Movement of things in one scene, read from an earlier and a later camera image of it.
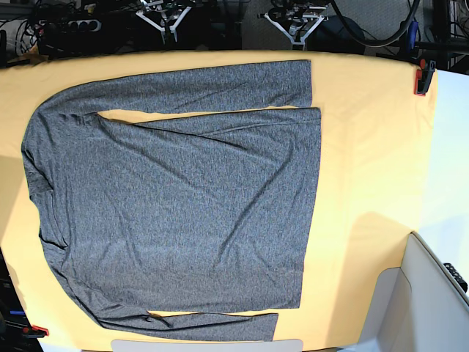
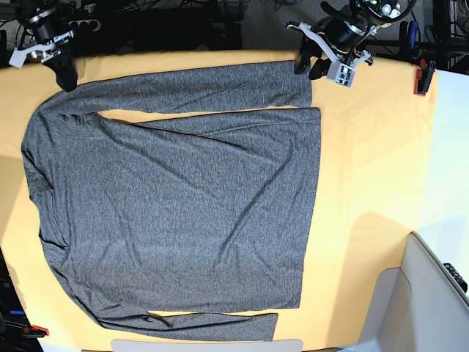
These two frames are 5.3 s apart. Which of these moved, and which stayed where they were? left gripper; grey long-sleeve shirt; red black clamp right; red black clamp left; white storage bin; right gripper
Moved: right gripper; left gripper
Stayed: red black clamp right; white storage bin; red black clamp left; grey long-sleeve shirt
